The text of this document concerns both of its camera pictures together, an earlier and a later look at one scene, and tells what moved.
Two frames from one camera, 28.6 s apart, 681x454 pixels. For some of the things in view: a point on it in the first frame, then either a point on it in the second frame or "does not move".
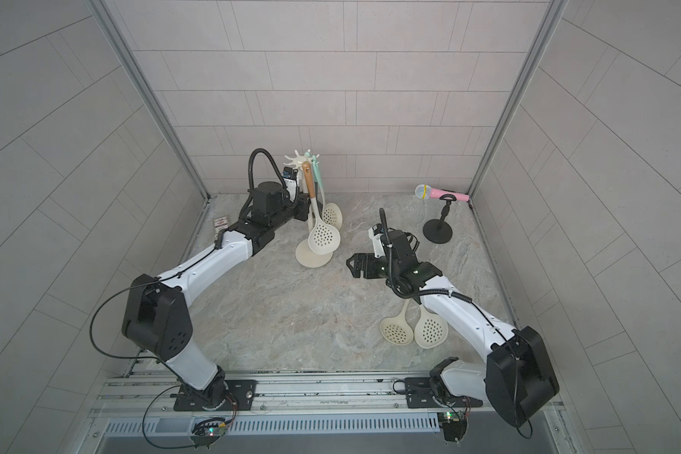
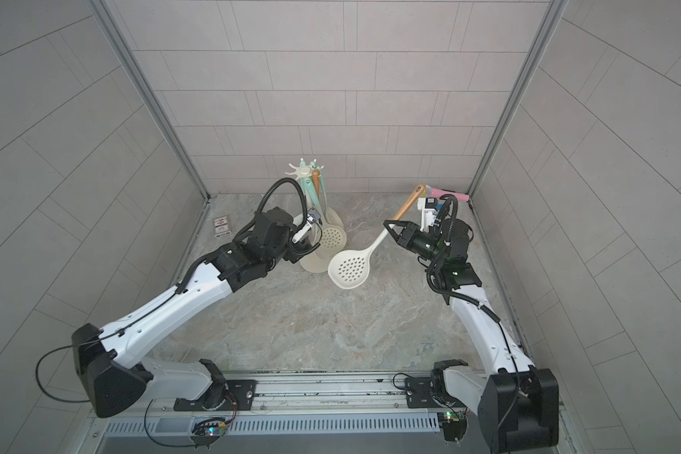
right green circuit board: (454, 424) does not move
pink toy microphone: (425, 191) does not move
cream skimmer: (430, 330) to (349, 270)
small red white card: (220, 223) does not move
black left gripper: (300, 208) to (300, 250)
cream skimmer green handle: (331, 212) to (309, 188)
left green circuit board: (207, 431) does not move
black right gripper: (371, 272) to (411, 237)
